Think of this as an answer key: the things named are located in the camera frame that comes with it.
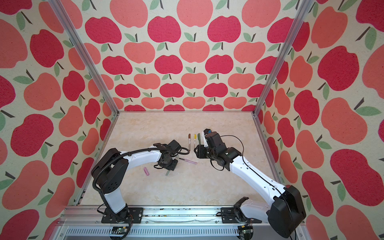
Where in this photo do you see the aluminium right rear corner post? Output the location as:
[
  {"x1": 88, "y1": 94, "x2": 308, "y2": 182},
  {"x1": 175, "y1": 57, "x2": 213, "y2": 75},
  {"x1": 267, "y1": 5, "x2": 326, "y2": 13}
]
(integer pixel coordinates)
[{"x1": 252, "y1": 0, "x2": 315, "y2": 119}]

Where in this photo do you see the aluminium corner post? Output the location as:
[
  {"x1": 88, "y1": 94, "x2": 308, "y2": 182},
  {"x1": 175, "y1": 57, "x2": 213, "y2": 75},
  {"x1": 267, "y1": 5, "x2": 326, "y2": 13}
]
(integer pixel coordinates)
[
  {"x1": 252, "y1": 0, "x2": 315, "y2": 119},
  {"x1": 48, "y1": 0, "x2": 120, "y2": 117}
]

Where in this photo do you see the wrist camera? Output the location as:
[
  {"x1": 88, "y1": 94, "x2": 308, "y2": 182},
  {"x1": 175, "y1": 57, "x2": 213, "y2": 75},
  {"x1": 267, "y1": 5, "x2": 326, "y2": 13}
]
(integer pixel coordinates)
[
  {"x1": 203, "y1": 129, "x2": 223, "y2": 148},
  {"x1": 167, "y1": 140, "x2": 182, "y2": 152}
]

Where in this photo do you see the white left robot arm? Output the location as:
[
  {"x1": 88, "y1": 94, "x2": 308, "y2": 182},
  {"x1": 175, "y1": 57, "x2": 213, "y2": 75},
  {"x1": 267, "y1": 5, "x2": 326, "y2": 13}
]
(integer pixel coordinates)
[{"x1": 92, "y1": 140, "x2": 190, "y2": 225}]

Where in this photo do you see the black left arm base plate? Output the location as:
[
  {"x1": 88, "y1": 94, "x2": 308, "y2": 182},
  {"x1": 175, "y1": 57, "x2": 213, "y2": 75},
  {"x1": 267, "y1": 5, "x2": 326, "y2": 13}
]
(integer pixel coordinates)
[{"x1": 101, "y1": 207, "x2": 144, "y2": 224}]

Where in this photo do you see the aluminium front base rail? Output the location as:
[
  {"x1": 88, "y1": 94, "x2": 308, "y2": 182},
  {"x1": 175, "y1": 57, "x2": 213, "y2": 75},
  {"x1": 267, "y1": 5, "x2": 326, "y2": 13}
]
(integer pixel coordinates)
[{"x1": 50, "y1": 205, "x2": 310, "y2": 240}]

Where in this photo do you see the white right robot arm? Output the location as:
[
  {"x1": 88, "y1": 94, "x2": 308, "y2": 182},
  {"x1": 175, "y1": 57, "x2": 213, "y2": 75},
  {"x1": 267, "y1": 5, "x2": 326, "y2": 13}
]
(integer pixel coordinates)
[{"x1": 194, "y1": 145, "x2": 307, "y2": 239}]

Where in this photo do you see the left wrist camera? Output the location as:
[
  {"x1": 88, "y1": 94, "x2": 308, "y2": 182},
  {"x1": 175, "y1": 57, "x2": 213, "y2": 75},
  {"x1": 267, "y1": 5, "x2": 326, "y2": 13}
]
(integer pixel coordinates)
[{"x1": 167, "y1": 140, "x2": 182, "y2": 152}]

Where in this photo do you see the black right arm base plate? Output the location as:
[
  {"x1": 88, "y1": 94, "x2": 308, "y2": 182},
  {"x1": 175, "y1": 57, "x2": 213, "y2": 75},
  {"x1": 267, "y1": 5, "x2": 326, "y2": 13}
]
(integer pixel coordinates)
[{"x1": 216, "y1": 207, "x2": 262, "y2": 224}]

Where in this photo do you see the aluminium left rear corner post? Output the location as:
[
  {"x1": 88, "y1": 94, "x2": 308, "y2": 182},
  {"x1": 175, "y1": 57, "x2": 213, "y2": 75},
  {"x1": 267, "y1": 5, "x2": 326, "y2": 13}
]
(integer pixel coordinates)
[{"x1": 48, "y1": 0, "x2": 120, "y2": 117}]

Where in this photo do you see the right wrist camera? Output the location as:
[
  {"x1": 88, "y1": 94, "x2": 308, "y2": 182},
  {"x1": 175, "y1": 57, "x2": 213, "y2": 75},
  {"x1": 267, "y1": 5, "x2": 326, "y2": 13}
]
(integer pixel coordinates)
[{"x1": 203, "y1": 129, "x2": 223, "y2": 148}]

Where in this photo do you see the purple pen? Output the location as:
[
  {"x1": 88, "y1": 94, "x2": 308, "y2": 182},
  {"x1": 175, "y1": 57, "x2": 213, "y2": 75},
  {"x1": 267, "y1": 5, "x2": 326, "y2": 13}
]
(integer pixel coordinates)
[{"x1": 179, "y1": 158, "x2": 198, "y2": 165}]

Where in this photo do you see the pink pen cap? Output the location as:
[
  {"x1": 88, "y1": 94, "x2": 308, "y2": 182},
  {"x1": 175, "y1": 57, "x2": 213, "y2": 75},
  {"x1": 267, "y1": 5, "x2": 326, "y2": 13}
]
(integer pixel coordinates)
[{"x1": 144, "y1": 167, "x2": 150, "y2": 176}]

